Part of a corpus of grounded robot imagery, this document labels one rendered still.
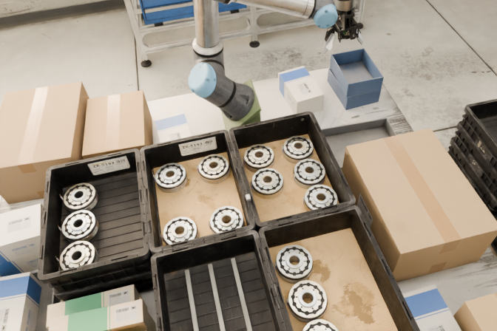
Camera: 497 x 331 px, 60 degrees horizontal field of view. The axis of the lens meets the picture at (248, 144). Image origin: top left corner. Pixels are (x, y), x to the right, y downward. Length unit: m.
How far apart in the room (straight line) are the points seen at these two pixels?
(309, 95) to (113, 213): 0.88
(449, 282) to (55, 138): 1.37
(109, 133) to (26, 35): 2.54
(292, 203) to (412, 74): 2.01
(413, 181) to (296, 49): 2.11
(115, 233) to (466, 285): 1.08
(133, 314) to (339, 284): 0.56
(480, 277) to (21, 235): 1.39
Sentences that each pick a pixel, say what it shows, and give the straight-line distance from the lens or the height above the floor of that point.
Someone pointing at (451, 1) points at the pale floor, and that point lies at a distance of 4.09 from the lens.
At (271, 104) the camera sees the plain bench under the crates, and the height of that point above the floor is 0.70.
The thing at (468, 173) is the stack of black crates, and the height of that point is 0.32.
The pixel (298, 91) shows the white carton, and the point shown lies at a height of 0.79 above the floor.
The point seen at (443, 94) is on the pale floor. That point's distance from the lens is 3.14.
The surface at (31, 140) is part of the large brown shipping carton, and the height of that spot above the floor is 0.90.
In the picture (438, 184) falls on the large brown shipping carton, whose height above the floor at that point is 0.90.
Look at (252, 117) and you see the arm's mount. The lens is 1.65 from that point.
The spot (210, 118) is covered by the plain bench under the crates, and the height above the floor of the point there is 0.70.
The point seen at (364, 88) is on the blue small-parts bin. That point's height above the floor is 0.80.
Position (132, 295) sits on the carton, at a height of 0.82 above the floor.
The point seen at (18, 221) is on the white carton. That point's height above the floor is 0.88.
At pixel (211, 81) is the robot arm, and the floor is 0.99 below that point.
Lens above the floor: 2.00
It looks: 49 degrees down
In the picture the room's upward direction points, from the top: 5 degrees counter-clockwise
